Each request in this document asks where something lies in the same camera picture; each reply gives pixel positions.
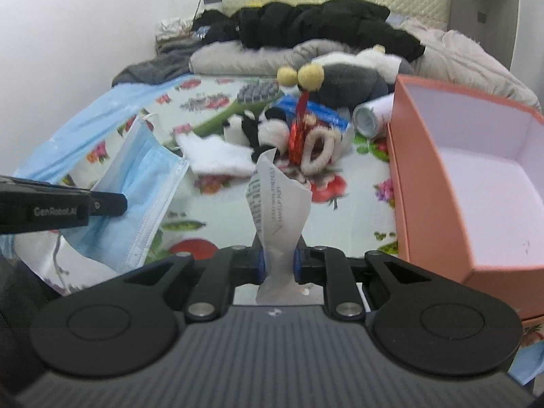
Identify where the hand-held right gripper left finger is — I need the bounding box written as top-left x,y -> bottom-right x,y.
123,245 -> 269,322

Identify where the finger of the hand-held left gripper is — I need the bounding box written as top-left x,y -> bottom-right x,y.
87,191 -> 129,218

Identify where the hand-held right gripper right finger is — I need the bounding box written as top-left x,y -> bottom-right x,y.
293,245 -> 431,320

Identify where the blue face mask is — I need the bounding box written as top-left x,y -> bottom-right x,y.
59,115 -> 190,273

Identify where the white paper packet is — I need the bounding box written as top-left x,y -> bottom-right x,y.
244,147 -> 313,305

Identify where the white waffle cloth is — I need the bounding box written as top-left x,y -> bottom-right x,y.
175,133 -> 258,177

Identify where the feathered bird toy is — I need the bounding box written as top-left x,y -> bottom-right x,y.
288,92 -> 316,165

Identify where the pink cardboard box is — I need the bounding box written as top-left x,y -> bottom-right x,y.
385,74 -> 544,322

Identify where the blue snack packet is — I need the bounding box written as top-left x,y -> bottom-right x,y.
272,95 -> 354,137

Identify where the printed floral blanket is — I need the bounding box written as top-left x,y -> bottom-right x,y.
21,74 -> 544,383

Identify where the light blue starred sheet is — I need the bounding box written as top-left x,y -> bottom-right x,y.
0,81 -> 171,264

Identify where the beige fluffy scrunchie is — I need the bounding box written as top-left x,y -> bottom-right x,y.
300,126 -> 347,175

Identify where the green massage brush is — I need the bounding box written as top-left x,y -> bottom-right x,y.
164,81 -> 281,149

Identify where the black and white panda plush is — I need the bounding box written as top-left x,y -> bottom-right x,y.
223,106 -> 298,159

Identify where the dark grey cloth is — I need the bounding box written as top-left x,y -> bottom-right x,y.
111,46 -> 197,88

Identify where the white cylindrical can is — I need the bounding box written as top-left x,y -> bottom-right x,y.
352,93 -> 397,139

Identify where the white plastic bag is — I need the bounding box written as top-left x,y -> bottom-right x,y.
155,17 -> 196,41

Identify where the grey plush with yellow ears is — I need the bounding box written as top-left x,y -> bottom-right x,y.
276,45 -> 415,114

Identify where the grey pillow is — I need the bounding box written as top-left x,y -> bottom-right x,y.
189,38 -> 341,75

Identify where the black jacket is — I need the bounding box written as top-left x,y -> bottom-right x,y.
191,0 -> 426,63

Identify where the beige quilt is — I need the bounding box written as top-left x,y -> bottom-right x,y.
399,18 -> 543,112

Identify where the grey cabinet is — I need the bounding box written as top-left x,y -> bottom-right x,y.
450,0 -> 544,109

